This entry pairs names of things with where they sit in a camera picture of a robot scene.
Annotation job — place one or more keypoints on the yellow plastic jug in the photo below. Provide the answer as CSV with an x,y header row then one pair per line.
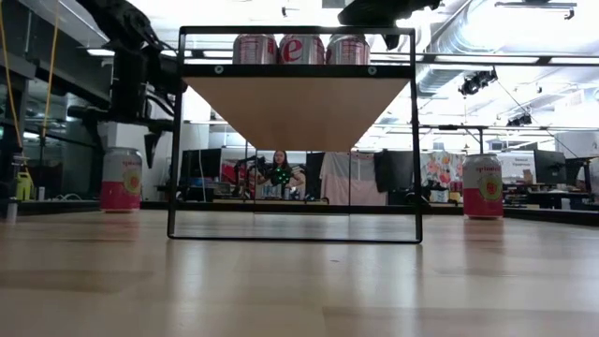
x,y
24,186

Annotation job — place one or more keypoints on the background black robot arms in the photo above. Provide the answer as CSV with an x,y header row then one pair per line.
x,y
248,168

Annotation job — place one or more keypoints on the white hanging shirt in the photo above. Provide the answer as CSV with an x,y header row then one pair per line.
x,y
348,178

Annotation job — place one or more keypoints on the person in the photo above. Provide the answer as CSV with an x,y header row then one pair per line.
x,y
281,171

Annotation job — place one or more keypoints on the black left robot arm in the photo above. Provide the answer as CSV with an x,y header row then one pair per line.
x,y
121,19

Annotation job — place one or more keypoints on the black ceiling spotlight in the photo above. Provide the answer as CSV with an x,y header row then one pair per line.
x,y
477,82
519,121

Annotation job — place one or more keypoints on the white cup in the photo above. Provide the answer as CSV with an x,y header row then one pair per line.
x,y
565,203
11,210

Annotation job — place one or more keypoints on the wooden shelf black metal frame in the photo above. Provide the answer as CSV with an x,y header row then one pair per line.
x,y
299,112

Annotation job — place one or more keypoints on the small white bottle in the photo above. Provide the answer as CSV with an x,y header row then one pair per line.
x,y
41,193

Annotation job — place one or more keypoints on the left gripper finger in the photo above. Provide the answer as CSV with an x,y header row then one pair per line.
x,y
152,147

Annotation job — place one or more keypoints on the ceiling light strip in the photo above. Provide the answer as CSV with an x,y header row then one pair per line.
x,y
491,59

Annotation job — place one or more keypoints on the black aluminium table frame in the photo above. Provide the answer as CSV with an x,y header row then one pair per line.
x,y
70,207

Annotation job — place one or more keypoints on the pink white Spindrift can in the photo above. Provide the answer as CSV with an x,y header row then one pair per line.
x,y
483,187
302,49
121,180

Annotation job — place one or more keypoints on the floral hanging cloth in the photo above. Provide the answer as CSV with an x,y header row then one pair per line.
x,y
437,173

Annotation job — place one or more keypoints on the silver Diet Coke can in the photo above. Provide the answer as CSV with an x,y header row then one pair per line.
x,y
255,49
348,49

